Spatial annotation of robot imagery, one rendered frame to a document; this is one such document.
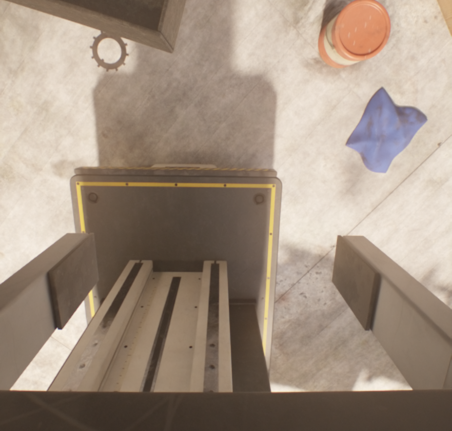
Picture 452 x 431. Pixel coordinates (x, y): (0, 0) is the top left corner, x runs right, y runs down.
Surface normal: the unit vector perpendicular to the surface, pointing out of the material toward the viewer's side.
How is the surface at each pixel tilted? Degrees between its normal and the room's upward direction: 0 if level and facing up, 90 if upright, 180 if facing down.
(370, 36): 0
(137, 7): 0
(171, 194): 0
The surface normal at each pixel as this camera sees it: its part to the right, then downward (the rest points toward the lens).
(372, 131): -0.74, 0.11
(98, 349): 0.02, -0.96
